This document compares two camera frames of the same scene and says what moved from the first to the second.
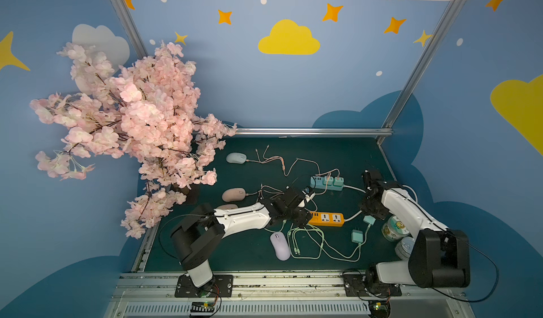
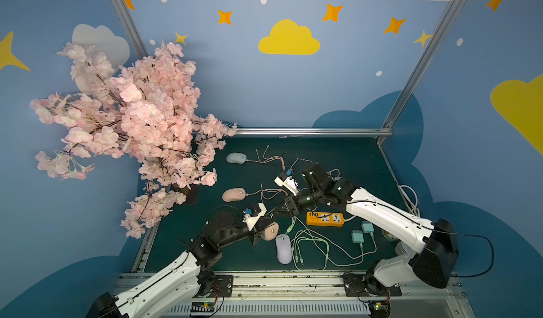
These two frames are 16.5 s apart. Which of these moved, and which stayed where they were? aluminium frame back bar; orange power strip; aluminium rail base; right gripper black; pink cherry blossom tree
Moved: right gripper black
Stayed: aluminium rail base; pink cherry blossom tree; orange power strip; aluminium frame back bar
